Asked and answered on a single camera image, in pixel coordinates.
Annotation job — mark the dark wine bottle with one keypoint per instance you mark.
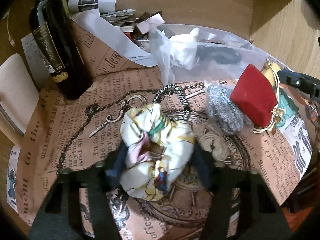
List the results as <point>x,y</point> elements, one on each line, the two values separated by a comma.
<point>50,29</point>

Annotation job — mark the white drawstring pouch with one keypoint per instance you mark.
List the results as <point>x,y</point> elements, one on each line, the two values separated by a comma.
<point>181,49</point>

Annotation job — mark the small white card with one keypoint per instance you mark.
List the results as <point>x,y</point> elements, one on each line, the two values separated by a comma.
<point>145,25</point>

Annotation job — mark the vintage newspaper print mat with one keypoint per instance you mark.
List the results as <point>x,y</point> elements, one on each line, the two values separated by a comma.
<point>86,130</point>

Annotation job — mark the stack of papers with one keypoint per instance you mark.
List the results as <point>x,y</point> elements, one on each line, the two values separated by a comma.
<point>125,19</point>

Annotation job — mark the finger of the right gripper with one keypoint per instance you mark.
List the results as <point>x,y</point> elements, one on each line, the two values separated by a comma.
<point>307,84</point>

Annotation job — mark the red velvet pouch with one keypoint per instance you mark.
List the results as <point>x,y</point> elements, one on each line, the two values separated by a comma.
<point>255,97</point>

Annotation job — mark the silver mesh pouch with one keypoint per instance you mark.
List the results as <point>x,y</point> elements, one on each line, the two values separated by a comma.
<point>223,113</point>

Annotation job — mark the beige cylindrical container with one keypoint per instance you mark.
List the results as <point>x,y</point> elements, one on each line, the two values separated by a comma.
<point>19,95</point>

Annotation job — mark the floral fabric scrunchie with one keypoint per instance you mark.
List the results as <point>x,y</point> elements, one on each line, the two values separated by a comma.
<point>158,150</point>

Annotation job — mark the green fabric pouch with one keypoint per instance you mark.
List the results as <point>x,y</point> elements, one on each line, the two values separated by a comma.
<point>288,106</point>

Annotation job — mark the clear plastic storage box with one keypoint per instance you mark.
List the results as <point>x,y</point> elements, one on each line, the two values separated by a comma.
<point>204,70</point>

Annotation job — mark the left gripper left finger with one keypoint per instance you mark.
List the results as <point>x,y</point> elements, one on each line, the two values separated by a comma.
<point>59,216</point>

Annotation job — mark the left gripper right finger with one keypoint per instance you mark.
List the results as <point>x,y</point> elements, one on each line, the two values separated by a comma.
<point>241,192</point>

